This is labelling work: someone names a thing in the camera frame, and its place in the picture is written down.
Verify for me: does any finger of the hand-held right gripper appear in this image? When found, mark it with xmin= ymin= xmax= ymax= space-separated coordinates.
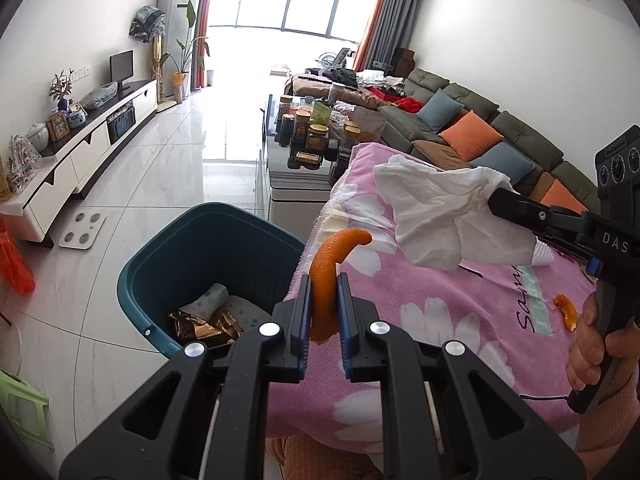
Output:
xmin=487 ymin=186 xmax=601 ymax=263

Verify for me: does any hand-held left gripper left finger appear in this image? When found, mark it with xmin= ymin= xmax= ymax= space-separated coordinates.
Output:
xmin=59 ymin=272 xmax=314 ymax=480

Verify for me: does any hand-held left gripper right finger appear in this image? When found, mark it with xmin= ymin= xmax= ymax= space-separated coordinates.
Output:
xmin=336 ymin=272 xmax=586 ymax=480

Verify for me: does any long orange peel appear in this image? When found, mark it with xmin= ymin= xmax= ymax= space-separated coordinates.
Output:
xmin=308 ymin=228 xmax=374 ymax=345

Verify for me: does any white tissue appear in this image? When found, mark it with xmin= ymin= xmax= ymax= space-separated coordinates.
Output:
xmin=372 ymin=154 xmax=556 ymax=270

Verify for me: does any teal plastic trash bin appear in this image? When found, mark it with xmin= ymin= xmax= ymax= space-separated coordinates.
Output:
xmin=116 ymin=202 xmax=307 ymax=360

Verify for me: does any person's right forearm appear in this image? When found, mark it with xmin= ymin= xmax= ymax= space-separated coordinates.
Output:
xmin=575 ymin=367 xmax=640 ymax=480

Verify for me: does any person's right hand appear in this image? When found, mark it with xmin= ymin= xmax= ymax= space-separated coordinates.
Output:
xmin=566 ymin=290 xmax=640 ymax=394

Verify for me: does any small orange cushion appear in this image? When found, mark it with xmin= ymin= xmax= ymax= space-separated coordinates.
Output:
xmin=539 ymin=179 xmax=590 ymax=215

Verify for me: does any blue grey cushion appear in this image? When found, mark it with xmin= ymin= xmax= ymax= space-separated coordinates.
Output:
xmin=470 ymin=141 xmax=536 ymax=186

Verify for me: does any white dotted packet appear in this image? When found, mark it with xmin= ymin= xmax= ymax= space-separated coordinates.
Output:
xmin=220 ymin=295 xmax=274 ymax=332

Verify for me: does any green sofa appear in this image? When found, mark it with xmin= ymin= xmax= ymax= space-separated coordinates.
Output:
xmin=380 ymin=67 xmax=602 ymax=217

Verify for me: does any small orange peel piece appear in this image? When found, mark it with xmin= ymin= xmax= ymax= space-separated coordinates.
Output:
xmin=552 ymin=294 xmax=579 ymax=334

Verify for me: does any pink floral blanket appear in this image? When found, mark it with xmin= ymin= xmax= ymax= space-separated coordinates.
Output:
xmin=265 ymin=143 xmax=601 ymax=453

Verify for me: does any large orange cushion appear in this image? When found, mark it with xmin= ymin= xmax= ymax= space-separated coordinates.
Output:
xmin=439 ymin=110 xmax=505 ymax=162

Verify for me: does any white blue paper cup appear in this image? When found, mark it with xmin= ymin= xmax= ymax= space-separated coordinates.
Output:
xmin=178 ymin=283 xmax=230 ymax=321

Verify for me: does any gold foil wrapper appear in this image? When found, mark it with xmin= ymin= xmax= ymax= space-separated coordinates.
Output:
xmin=167 ymin=308 xmax=246 ymax=347

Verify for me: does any brown cushion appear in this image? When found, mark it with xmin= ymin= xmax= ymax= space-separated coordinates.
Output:
xmin=411 ymin=139 xmax=471 ymax=171

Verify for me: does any dark glass coffee table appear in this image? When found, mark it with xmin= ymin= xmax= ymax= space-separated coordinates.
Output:
xmin=259 ymin=94 xmax=362 ymax=222

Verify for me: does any large blue cushion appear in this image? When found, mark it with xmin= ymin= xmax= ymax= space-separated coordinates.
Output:
xmin=416 ymin=89 xmax=465 ymax=134

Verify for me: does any amber jar with gold lid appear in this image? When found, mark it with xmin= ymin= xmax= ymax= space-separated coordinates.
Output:
xmin=307 ymin=124 xmax=330 ymax=156

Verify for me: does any dark tall jar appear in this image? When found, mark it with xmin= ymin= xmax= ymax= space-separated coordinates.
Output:
xmin=292 ymin=110 xmax=311 ymax=146

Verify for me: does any white body scale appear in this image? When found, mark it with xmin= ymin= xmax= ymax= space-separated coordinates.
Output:
xmin=58 ymin=211 xmax=109 ymax=250

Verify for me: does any orange grey curtain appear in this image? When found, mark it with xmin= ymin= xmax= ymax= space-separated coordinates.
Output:
xmin=352 ymin=0 xmax=427 ymax=74

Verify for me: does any white black tv cabinet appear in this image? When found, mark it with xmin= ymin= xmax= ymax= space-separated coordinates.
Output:
xmin=0 ymin=78 xmax=160 ymax=243

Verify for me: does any tall banana leaf plant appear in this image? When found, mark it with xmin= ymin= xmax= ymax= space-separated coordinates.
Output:
xmin=162 ymin=0 xmax=211 ymax=99

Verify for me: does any green plastic stool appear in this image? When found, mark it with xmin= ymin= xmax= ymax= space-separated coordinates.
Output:
xmin=0 ymin=369 xmax=55 ymax=454

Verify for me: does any orange plastic bag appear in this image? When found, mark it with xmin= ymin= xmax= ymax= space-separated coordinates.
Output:
xmin=0 ymin=215 xmax=36 ymax=295

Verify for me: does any wooden floor stand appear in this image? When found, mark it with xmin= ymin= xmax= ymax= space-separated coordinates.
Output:
xmin=151 ymin=35 xmax=166 ymax=82

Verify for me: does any plastic wrapped item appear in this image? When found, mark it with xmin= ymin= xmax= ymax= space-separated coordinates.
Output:
xmin=80 ymin=82 xmax=119 ymax=111

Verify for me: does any red striped curtain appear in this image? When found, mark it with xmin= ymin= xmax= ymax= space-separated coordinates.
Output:
xmin=192 ymin=0 xmax=219 ymax=89

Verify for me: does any black monitor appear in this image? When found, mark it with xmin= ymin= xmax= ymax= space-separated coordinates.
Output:
xmin=109 ymin=50 xmax=135 ymax=84

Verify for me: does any clear cased ship model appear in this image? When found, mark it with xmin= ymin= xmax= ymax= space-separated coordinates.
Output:
xmin=7 ymin=134 xmax=44 ymax=194

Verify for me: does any white ceramic jar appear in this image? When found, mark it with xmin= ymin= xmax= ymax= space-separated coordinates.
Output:
xmin=25 ymin=122 xmax=50 ymax=154

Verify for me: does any white standing air conditioner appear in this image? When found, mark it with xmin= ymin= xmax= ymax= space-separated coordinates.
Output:
xmin=157 ymin=0 xmax=204 ymax=99

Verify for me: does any yellow box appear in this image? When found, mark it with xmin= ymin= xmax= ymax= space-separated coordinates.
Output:
xmin=0 ymin=155 xmax=14 ymax=201

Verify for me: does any blue patterned cloth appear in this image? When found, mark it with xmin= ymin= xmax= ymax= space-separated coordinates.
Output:
xmin=128 ymin=5 xmax=167 ymax=44

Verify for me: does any small potted plant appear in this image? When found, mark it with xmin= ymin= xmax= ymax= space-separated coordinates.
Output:
xmin=48 ymin=69 xmax=75 ymax=111

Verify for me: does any wooden picture frame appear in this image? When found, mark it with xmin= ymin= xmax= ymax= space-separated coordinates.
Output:
xmin=46 ymin=111 xmax=71 ymax=142

